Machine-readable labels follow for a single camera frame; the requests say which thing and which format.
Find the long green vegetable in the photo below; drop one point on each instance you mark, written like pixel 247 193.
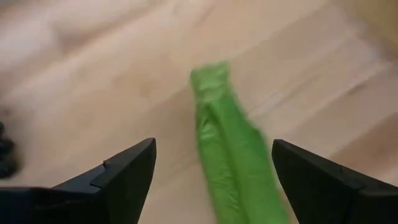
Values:
pixel 230 149

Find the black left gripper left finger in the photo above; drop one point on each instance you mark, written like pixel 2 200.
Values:
pixel 93 193

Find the black grape bunch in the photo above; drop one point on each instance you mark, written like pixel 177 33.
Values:
pixel 6 155

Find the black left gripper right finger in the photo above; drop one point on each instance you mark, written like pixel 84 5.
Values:
pixel 335 196

